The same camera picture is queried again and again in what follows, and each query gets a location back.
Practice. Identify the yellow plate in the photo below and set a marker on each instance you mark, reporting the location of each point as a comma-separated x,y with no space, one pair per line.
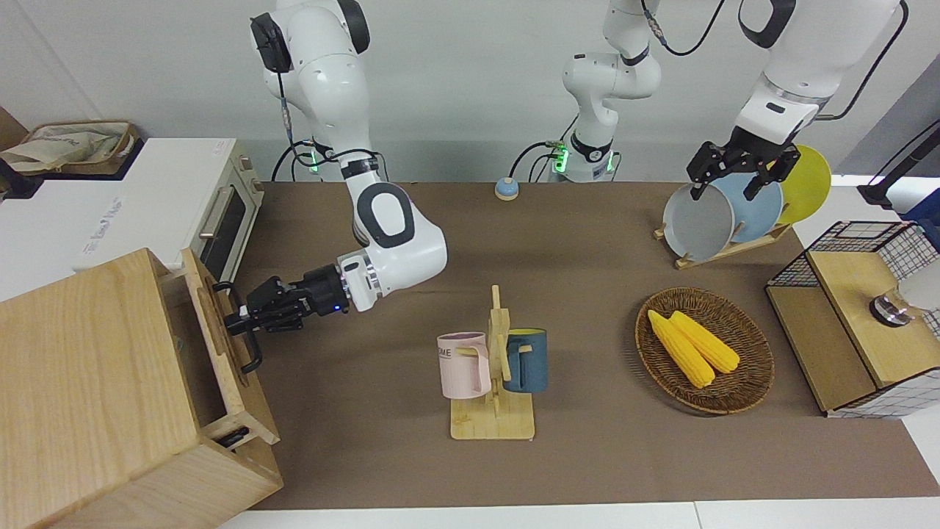
808,187

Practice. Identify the light blue plate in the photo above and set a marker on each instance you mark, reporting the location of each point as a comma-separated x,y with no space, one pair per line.
756,213

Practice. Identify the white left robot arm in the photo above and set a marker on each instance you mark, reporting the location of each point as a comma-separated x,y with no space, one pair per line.
609,81

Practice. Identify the light wooden drawer cabinet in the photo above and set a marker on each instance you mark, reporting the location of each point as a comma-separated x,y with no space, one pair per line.
81,382

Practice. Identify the brown cardboard box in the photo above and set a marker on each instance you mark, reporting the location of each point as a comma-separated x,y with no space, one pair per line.
131,147

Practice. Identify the brown wicker basket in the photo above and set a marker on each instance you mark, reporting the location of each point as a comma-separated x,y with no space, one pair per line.
742,389

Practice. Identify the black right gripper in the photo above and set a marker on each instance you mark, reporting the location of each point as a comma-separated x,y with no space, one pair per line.
308,297

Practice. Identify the yellow corn cob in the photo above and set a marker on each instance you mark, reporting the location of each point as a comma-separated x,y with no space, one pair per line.
683,353
712,345

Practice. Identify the white toaster oven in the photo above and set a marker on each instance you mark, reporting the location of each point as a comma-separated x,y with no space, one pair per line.
132,198

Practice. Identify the wooden plate rack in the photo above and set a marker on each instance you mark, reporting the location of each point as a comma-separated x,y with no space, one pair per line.
734,246

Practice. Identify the pink mug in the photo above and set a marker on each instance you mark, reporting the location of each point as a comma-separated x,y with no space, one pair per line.
463,367

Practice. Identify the brown table mat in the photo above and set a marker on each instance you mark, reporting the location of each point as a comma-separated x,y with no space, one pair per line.
587,455

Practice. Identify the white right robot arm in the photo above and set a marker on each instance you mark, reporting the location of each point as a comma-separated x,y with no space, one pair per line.
330,88

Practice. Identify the light wooden drawer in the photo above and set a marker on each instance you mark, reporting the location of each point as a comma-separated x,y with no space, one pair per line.
220,367

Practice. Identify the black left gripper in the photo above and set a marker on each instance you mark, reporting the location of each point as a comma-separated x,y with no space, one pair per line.
756,156

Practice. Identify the beige cloth bag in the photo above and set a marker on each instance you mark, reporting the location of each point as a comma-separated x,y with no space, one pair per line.
66,147

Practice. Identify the grey plate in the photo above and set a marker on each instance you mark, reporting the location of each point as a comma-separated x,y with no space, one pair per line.
698,224

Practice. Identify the black camera stand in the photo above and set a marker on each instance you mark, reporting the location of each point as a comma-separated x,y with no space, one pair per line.
892,173

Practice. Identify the wooden mug tree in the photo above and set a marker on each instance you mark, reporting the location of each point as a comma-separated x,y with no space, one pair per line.
493,422

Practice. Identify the dark teal mug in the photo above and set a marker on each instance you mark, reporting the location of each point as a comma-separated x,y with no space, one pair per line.
532,364

